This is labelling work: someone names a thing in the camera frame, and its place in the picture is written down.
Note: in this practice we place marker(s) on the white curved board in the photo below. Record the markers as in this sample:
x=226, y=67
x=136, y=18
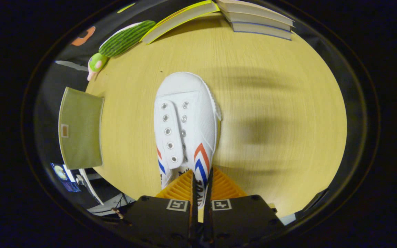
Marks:
x=91, y=186

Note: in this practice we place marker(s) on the white canvas shoe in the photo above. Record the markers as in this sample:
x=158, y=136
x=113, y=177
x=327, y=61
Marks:
x=184, y=103

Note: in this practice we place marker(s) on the blue edged book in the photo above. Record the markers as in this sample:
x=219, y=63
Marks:
x=262, y=30

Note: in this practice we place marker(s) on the pink and green plush toy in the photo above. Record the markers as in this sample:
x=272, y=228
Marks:
x=97, y=63

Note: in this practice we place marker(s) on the watermelon slice plush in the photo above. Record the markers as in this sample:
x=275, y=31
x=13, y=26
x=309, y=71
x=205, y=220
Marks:
x=126, y=38

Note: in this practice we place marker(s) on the beige fabric storage box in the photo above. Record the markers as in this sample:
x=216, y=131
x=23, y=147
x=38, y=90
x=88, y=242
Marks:
x=81, y=127

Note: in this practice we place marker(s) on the yellow book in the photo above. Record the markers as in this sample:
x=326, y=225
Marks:
x=177, y=19

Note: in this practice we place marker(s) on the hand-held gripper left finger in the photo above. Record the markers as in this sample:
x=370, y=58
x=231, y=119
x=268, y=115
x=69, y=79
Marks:
x=160, y=220

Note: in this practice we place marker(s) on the white paperback book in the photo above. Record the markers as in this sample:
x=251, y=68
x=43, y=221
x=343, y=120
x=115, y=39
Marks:
x=260, y=21

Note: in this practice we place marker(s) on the computer screen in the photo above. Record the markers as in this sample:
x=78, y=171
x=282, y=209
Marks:
x=62, y=175

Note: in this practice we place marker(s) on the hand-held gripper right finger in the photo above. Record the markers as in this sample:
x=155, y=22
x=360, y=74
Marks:
x=243, y=220

